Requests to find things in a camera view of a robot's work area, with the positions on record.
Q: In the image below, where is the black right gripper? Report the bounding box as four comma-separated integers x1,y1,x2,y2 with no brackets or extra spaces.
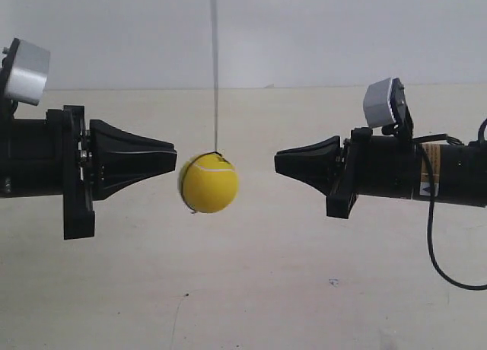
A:
274,127,413,218

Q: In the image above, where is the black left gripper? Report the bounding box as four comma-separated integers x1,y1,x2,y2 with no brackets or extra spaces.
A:
46,105,177,240

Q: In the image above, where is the yellow tennis ball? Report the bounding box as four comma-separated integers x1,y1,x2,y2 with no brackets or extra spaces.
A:
177,151,239,214

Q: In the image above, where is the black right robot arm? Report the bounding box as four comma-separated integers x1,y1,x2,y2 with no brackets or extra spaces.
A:
274,127,486,218

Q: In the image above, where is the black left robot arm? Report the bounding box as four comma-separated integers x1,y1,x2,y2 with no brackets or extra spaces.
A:
1,105,177,240

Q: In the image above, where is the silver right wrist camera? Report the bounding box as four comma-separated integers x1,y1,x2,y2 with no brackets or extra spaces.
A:
362,78,414,141

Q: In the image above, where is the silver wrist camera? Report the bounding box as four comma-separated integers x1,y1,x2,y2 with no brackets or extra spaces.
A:
1,37,51,106
362,78,414,141

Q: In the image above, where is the thin dark hanging string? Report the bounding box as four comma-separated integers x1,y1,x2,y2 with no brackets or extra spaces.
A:
208,0,221,154

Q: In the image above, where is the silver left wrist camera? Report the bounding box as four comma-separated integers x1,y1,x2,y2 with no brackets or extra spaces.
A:
1,37,51,106

